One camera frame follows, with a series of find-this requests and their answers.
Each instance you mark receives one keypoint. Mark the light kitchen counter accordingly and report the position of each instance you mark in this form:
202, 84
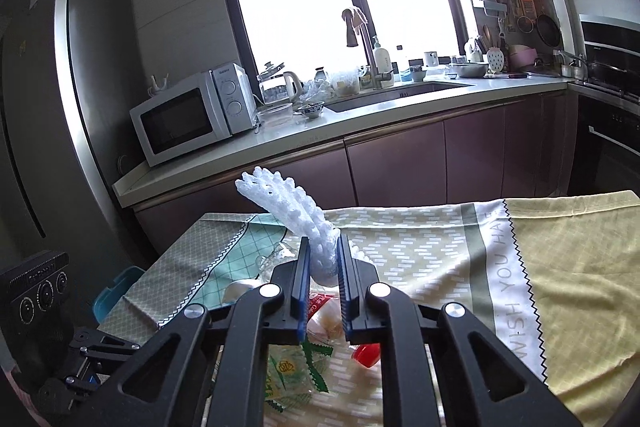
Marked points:
280, 137

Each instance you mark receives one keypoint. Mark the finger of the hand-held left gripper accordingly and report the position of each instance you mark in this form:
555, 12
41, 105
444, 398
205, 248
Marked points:
100, 346
65, 391

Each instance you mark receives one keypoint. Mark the green snack wrapper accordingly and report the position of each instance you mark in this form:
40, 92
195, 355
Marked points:
290, 369

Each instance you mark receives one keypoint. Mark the clear plastic packaging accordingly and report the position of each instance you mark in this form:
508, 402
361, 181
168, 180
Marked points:
275, 259

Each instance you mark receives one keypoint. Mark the black built-in oven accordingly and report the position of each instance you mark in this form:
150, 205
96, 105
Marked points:
605, 147

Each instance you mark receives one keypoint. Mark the black integrated stove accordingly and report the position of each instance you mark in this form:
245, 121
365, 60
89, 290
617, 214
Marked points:
610, 37

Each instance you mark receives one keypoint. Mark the white soap bottle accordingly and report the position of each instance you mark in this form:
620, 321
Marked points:
382, 59

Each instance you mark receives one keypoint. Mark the pink bowl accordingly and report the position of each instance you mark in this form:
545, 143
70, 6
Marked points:
522, 59

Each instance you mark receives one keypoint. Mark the steel kitchen faucet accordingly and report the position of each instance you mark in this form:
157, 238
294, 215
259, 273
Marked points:
351, 34

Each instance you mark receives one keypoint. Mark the white foam fruit net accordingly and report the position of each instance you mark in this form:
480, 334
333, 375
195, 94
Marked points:
280, 202

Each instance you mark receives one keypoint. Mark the blue plastic bin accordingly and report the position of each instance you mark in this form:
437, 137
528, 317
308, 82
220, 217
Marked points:
112, 297

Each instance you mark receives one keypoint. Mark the glass kettle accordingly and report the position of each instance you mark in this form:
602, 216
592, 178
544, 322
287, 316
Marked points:
275, 89

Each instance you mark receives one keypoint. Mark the red snack wrapper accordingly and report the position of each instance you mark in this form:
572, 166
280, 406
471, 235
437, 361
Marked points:
325, 314

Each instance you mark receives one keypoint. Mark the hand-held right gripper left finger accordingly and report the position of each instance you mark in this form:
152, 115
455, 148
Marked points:
301, 297

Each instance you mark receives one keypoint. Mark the pink base cabinets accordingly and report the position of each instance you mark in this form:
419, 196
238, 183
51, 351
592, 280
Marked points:
400, 167

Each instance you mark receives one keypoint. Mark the white microwave oven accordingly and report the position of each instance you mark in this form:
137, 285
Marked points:
170, 127

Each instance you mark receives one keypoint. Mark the black frying pan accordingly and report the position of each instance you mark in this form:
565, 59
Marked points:
548, 32

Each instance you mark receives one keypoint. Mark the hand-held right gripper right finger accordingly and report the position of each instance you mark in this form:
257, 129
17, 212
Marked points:
344, 297

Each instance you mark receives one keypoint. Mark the patterned tablecloth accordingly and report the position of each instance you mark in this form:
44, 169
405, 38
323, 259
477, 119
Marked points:
575, 282

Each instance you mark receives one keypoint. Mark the metal basin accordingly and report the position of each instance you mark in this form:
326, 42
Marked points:
469, 70

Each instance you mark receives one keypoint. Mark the grey wall rack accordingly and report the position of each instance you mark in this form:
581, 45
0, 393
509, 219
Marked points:
489, 7

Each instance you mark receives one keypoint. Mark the grey refrigerator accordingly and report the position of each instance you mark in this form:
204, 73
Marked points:
50, 107

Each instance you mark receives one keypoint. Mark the small red plastic cup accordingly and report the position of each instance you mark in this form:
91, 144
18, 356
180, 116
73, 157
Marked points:
367, 353

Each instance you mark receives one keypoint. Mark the clear food container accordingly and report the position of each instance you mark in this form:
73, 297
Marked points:
275, 116

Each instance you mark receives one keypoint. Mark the white dotted trivet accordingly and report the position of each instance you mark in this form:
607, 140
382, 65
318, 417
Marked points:
495, 60

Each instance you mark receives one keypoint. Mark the white mug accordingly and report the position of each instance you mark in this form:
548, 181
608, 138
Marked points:
432, 59

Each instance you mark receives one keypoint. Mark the dark cooking pot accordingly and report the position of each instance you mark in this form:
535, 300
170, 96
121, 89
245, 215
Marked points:
612, 74

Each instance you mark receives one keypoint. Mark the blue patterned bowl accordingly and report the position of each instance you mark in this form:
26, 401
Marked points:
311, 111

